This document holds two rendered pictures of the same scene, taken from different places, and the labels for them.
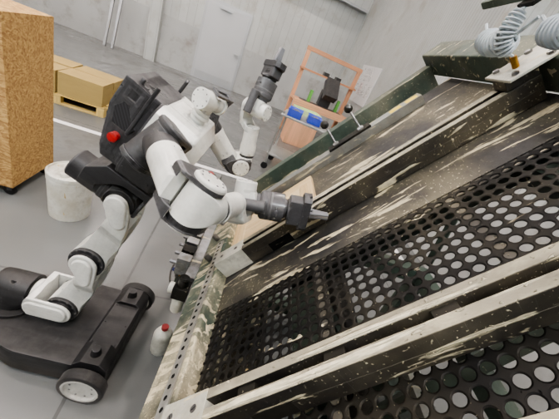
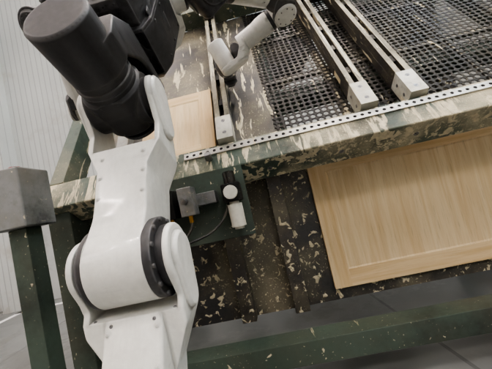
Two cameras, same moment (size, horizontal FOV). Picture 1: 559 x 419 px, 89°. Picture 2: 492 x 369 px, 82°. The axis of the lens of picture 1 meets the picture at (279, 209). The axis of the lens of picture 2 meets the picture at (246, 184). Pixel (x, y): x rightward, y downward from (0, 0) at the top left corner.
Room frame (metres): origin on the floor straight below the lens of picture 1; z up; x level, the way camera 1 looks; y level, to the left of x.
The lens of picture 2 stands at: (0.53, 1.10, 0.68)
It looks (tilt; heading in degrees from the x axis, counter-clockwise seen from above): 4 degrees up; 284
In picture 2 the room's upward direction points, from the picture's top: 13 degrees counter-clockwise
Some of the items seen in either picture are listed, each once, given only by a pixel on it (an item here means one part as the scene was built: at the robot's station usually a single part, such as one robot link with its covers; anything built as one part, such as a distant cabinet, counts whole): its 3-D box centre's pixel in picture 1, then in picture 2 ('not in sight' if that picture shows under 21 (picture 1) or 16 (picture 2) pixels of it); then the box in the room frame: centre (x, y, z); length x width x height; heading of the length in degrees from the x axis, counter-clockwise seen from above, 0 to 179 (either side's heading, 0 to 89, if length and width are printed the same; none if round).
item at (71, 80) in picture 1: (71, 83); not in sight; (3.75, 3.37, 0.21); 1.20 x 0.87 x 0.42; 102
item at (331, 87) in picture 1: (324, 104); not in sight; (7.12, 0.06, 0.98); 1.48 x 1.32 x 1.97; 106
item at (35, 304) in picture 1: (59, 296); not in sight; (0.86, 0.80, 0.28); 0.21 x 0.20 x 0.13; 100
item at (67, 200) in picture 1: (71, 185); not in sight; (1.70, 1.50, 0.24); 0.32 x 0.30 x 0.47; 16
